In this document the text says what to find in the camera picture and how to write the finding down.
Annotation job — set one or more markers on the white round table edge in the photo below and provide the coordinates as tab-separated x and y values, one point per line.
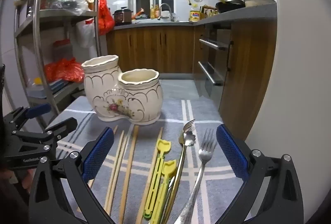
294	117

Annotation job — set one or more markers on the built-in steel oven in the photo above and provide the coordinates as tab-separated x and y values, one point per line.
211	49

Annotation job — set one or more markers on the clear plastic bag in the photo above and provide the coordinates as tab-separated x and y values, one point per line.
76	7

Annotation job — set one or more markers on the red plastic bag low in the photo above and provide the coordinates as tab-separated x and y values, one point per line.
68	70

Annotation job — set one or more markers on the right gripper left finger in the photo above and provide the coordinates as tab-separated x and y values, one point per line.
48	202

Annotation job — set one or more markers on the grey countertop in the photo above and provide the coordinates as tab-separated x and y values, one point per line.
263	12

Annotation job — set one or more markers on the wooden kitchen cabinets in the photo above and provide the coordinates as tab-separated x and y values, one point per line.
170	50

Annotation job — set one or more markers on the gold fork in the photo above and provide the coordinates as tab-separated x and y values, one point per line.
178	169

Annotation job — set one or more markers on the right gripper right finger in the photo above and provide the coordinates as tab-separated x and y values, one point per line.
282	202

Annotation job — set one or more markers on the black wok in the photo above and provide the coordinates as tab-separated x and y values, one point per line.
229	5

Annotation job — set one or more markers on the yellow oil bottle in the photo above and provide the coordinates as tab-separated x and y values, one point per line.
194	15

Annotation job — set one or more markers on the white ceramic double utensil holder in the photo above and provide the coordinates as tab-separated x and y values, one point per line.
135	95

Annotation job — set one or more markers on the yellow green plastic chopstick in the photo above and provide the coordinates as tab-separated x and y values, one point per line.
156	177
169	168

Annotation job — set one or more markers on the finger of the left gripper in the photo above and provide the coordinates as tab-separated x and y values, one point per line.
16	119
48	137

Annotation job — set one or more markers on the silver fork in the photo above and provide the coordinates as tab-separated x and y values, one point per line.
205	154

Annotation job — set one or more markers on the red plastic bag hanging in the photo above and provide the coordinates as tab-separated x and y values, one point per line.
106	22

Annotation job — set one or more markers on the steel faucet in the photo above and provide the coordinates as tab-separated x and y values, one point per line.
165	12

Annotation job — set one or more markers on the metal shelf rack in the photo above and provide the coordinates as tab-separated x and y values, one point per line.
45	19

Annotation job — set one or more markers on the grey plaid table cloth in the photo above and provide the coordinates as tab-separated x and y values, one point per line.
136	151

